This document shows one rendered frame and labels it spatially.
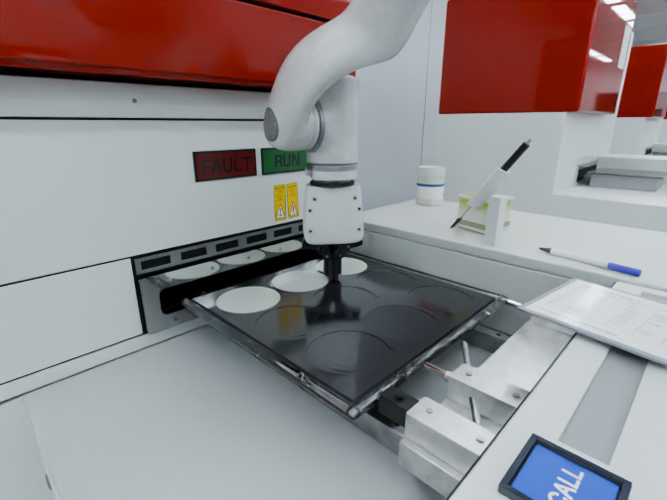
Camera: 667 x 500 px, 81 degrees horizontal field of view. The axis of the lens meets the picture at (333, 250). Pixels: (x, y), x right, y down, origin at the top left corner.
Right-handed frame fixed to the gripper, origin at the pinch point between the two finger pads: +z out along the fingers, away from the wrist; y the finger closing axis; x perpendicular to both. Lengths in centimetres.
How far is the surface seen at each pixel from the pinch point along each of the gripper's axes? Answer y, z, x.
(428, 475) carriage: 2.1, 5.7, -39.3
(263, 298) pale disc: -12.3, 2.0, -6.4
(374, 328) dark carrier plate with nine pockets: 2.6, 2.1, -18.9
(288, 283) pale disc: -8.0, 2.0, -1.0
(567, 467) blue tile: 6.4, -4.4, -48.8
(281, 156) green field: -7.8, -18.7, 11.4
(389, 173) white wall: 97, 17, 270
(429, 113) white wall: 144, -34, 303
